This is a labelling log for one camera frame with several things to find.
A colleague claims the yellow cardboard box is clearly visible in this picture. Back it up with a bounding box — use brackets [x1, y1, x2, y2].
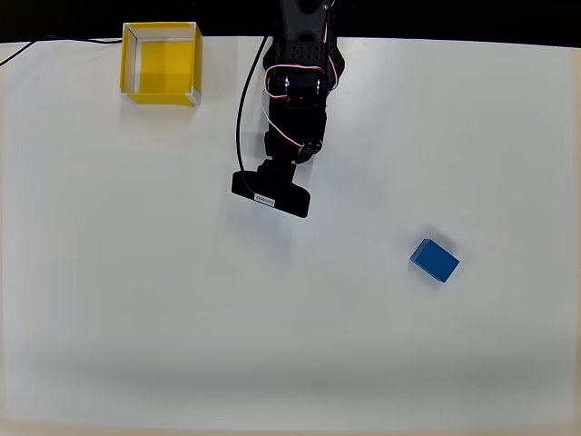
[119, 21, 203, 109]

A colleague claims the thin black table cable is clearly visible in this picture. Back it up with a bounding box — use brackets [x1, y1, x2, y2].
[0, 35, 124, 67]

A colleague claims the blue block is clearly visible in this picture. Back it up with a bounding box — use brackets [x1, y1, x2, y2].
[409, 238, 460, 284]

